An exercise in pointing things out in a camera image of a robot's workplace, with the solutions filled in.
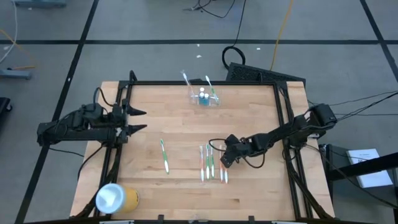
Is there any plastic-wrapped orange toothbrush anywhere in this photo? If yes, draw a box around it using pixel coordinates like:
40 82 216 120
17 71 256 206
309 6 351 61
198 144 205 184
180 70 197 100

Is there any black metal table frame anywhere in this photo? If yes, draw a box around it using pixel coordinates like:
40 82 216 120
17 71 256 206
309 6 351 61
70 70 336 224

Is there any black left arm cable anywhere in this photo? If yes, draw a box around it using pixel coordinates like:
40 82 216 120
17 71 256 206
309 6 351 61
93 86 114 108

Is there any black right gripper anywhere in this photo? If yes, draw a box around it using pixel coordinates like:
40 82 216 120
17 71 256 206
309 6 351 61
220 134 249 165

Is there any orange floor cable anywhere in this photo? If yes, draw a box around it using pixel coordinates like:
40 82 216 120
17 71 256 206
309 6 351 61
0 28 37 71

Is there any long black arm cable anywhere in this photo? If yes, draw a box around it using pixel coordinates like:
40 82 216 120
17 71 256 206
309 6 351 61
306 90 398 108

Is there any black side table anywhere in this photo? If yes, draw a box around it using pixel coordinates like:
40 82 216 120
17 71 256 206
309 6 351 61
325 143 398 224

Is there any black floor cable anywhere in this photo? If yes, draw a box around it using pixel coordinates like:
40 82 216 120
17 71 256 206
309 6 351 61
182 0 237 19

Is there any yellow canister white lid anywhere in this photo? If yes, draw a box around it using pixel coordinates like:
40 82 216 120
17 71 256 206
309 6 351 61
95 182 141 215

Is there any black power cable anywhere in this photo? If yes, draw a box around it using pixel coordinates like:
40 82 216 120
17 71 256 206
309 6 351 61
76 144 106 182

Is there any black hanging cable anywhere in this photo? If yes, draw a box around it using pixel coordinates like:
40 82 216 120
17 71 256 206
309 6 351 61
221 0 248 71

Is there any black caster base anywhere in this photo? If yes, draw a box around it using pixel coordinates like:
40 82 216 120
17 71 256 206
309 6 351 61
0 96 14 125

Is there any yellow hanging cable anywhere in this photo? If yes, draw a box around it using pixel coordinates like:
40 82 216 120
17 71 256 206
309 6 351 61
269 0 295 72

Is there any white booklet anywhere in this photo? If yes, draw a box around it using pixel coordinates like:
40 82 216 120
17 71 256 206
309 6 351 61
345 148 394 189

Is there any grey floor foot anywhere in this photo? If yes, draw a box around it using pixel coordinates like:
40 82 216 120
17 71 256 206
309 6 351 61
0 68 32 81

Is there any blue-grey floor base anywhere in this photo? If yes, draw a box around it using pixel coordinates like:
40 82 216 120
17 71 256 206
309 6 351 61
11 0 68 8

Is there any thin black cable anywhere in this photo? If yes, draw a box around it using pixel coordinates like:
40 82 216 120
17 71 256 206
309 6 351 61
335 111 398 118

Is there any black perforated case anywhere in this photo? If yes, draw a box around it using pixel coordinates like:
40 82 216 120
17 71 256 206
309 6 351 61
224 62 307 85

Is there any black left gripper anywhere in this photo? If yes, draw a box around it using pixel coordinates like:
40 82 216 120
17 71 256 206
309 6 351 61
111 99 148 144

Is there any white floor cable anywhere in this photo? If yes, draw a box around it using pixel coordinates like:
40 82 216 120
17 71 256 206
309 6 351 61
0 0 19 64

